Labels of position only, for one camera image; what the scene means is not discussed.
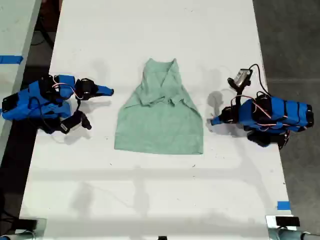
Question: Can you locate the black camera box white label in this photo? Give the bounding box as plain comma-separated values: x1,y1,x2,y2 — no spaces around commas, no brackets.
59,111,92,135

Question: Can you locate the black camera cable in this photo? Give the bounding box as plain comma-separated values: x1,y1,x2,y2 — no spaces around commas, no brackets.
248,63,272,97

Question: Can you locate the silver black camera box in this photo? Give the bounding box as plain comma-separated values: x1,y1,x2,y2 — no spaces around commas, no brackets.
226,68,253,90

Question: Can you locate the short black camera stalk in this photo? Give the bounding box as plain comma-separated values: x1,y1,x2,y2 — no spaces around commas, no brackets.
234,87,245,107

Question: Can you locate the long blue tape strip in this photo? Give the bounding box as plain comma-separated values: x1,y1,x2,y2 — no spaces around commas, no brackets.
0,55,24,65

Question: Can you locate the grey side table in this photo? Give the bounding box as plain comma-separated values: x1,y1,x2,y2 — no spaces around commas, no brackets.
0,0,43,151

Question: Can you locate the small blue tape piece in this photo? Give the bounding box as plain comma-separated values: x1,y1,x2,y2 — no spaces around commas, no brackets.
276,200,291,211

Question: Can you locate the small black box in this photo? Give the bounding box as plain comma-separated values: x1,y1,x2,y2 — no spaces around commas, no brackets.
275,216,301,228
17,218,38,231

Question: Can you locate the black floor cable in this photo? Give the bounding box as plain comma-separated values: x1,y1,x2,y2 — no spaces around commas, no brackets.
31,21,55,51

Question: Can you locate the metal table bracket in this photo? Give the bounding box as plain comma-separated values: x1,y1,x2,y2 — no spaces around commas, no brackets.
14,217,48,240
265,214,301,240

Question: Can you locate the pale green T-shirt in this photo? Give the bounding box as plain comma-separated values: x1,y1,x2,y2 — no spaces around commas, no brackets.
114,57,204,155

